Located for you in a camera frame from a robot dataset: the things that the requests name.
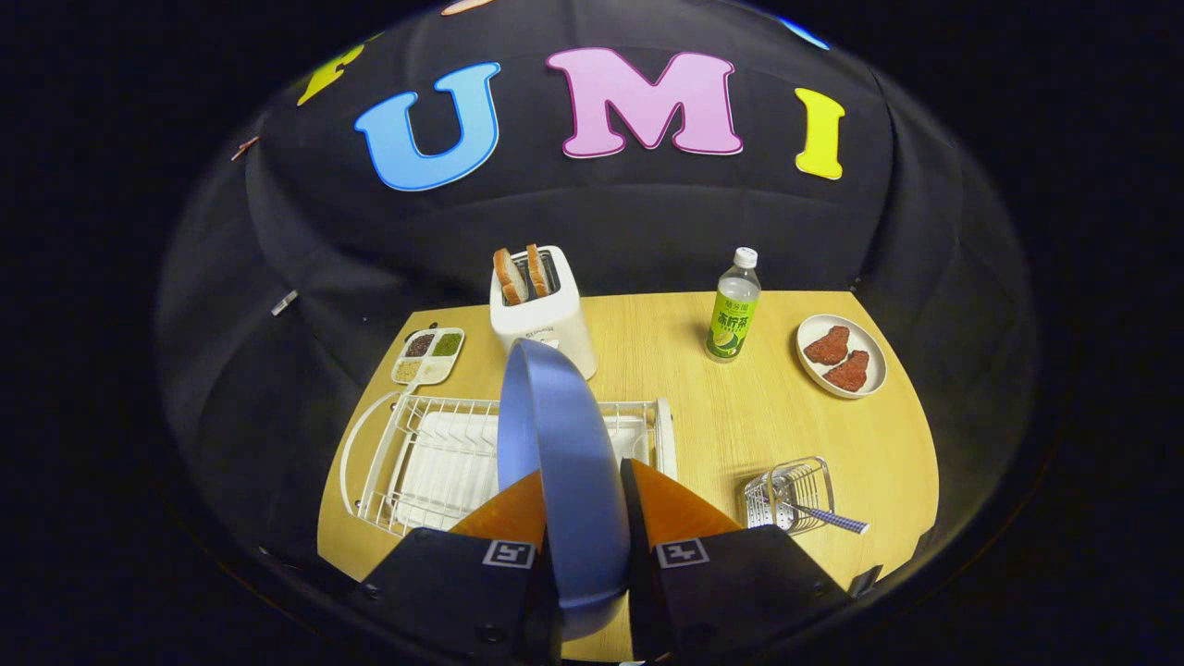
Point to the copper clip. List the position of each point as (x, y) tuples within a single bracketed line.
[(245, 148)]

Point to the cream plate with meat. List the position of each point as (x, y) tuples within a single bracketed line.
[(874, 365)]

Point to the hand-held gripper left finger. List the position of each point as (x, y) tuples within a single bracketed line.
[(444, 592)]

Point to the black backdrop cloth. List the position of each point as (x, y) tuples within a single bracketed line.
[(647, 222)]

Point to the green label drink bottle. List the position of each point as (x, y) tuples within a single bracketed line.
[(733, 319)]

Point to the toast slice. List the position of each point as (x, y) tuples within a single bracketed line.
[(509, 276), (537, 270)]

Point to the white toaster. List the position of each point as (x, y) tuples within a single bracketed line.
[(546, 328)]

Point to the blue plate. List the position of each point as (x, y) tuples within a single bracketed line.
[(564, 462)]

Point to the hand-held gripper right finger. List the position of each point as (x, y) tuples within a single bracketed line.
[(731, 592)]

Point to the four-compartment seasoning tray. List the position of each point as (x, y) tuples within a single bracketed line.
[(427, 356)]

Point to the red meat piece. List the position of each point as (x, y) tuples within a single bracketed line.
[(828, 345), (849, 371)]

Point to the silver clip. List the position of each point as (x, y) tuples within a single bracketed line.
[(284, 302)]

